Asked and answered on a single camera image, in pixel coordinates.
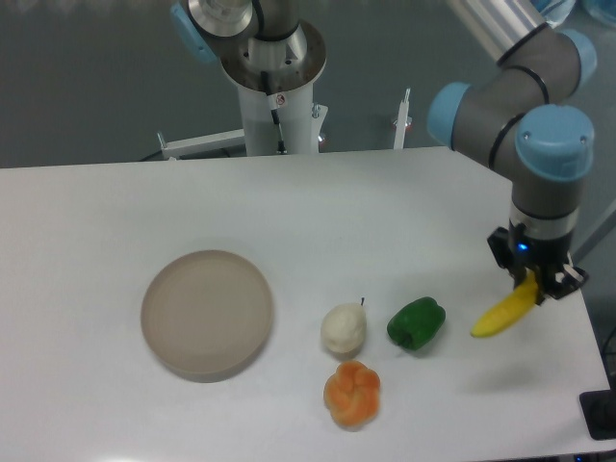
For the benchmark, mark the orange knot bread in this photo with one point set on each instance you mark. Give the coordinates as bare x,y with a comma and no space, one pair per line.
352,394

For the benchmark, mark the black device at edge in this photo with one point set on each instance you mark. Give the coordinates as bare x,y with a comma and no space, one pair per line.
598,409

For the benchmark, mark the yellow banana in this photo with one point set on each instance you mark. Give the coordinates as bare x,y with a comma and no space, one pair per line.
509,310

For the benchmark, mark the white right pedestal leg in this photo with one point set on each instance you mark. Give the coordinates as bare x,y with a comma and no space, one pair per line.
403,121

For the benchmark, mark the white pedestal leg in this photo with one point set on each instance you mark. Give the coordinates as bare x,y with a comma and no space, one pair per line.
200,145
403,121

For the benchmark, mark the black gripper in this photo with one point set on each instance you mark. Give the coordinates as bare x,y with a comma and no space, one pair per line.
518,253

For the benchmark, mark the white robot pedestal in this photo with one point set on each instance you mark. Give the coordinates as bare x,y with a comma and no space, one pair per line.
275,84

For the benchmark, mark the beige round plate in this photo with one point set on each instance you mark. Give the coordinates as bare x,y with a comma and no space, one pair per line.
207,315

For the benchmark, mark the green bell pepper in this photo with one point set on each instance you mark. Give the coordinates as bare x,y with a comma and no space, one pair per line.
416,324

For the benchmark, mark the white pear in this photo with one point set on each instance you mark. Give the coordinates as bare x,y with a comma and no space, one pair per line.
344,328

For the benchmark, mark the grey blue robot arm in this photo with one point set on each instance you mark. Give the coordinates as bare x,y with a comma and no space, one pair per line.
518,125

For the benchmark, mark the blue plastic bag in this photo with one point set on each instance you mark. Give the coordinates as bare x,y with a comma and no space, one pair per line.
555,12

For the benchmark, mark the white left pedestal leg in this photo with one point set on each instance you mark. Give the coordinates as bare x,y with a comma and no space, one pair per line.
200,145

